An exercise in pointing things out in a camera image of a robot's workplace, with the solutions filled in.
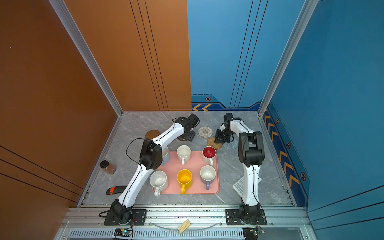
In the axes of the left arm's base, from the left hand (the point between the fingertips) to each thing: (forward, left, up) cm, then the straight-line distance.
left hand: (188, 134), depth 105 cm
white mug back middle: (-17, +2, +4) cm, 18 cm away
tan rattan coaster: (-6, -16, -1) cm, 17 cm away
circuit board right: (-57, -33, -2) cm, 66 cm away
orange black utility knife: (-39, +39, 0) cm, 55 cm away
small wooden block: (-55, 0, 0) cm, 55 cm away
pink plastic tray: (-22, -5, -2) cm, 22 cm away
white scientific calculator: (-36, -30, 0) cm, 47 cm away
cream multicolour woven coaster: (+2, -13, 0) cm, 13 cm away
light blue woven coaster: (-9, -30, 0) cm, 31 cm away
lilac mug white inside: (-29, -13, 0) cm, 32 cm away
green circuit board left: (-57, +28, -3) cm, 64 cm away
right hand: (-5, -19, 0) cm, 20 cm away
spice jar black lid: (-29, +43, +5) cm, 52 cm away
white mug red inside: (-16, -14, +1) cm, 22 cm away
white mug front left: (-33, +15, 0) cm, 36 cm away
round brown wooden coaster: (+1, +27, -2) cm, 27 cm away
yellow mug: (-32, 0, 0) cm, 32 cm away
